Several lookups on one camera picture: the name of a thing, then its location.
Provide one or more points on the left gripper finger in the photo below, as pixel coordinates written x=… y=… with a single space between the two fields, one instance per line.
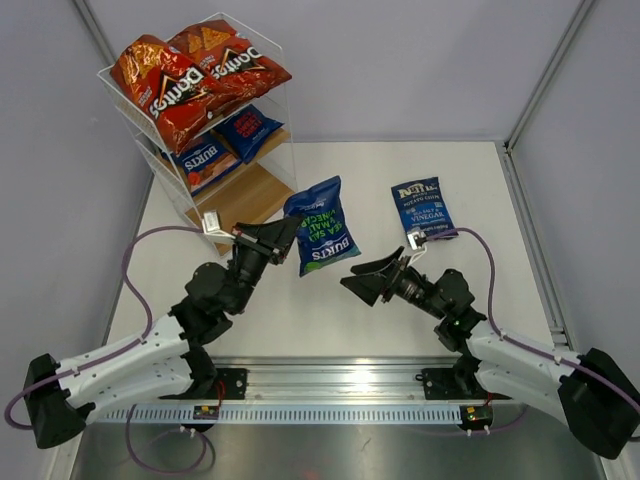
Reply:
x=278 y=248
x=264 y=230

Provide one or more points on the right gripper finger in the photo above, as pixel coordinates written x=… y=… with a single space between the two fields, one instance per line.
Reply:
x=368 y=288
x=380 y=265

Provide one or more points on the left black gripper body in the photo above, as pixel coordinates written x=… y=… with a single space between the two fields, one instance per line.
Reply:
x=252 y=256

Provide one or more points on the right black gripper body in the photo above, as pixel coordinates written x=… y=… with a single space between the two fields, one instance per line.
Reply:
x=399 y=281

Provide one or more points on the blue Burts vinegar bag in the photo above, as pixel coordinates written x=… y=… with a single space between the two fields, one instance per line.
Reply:
x=323 y=236

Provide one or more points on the blue Kettle vinegar chips bag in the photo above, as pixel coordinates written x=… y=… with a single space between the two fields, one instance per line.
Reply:
x=421 y=206

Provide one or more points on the blue Burts chilli bag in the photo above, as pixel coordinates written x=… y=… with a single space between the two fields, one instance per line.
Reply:
x=247 y=132
x=204 y=162

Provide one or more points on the red Doritos bag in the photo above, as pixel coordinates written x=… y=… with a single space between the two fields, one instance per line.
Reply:
x=231 y=58
x=172 y=90

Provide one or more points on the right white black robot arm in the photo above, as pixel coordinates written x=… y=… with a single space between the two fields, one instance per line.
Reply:
x=589 y=393

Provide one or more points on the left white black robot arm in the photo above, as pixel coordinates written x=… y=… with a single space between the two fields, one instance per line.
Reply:
x=213 y=294

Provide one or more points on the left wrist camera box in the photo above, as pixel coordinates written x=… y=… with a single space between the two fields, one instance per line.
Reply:
x=212 y=229

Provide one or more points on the aluminium mounting rail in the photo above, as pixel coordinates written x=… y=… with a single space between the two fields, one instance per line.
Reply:
x=325 y=382

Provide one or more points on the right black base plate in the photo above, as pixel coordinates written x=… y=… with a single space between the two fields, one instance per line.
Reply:
x=441 y=384

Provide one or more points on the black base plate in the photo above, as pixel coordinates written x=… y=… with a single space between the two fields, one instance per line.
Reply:
x=230 y=382
x=441 y=384

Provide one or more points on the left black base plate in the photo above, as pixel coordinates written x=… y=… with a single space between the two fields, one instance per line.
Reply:
x=230 y=382

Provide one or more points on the white wire wooden shelf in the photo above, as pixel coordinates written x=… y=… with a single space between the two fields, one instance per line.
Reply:
x=253 y=192

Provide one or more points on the white slotted cable duct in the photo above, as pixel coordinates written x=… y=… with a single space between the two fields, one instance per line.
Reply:
x=240 y=414

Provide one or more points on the left aluminium frame post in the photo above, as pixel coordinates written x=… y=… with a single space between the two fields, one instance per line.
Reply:
x=93 y=27

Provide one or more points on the aluminium frame post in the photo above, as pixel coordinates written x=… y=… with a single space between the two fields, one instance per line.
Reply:
x=554 y=64
x=93 y=27

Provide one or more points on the right aluminium frame post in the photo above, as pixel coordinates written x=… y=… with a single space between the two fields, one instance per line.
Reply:
x=554 y=64

